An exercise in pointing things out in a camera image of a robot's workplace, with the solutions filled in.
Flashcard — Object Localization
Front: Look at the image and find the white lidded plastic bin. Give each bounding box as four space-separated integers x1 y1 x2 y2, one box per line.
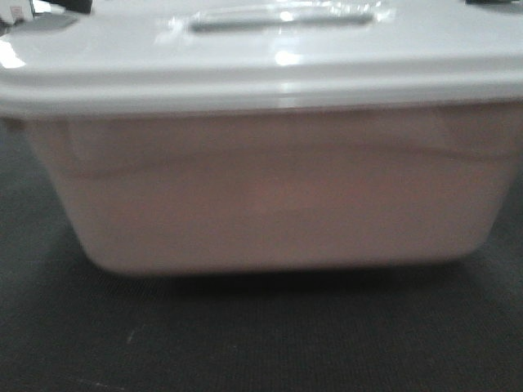
1 1 522 276

